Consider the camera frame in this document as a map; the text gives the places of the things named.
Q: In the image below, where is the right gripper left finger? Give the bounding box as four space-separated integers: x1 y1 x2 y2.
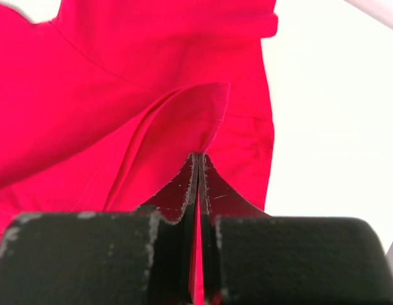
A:
0 154 199 304

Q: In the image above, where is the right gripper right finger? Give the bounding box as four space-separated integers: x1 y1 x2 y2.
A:
199 154 393 304

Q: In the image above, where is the red t shirt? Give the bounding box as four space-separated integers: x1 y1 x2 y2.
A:
0 1 278 304

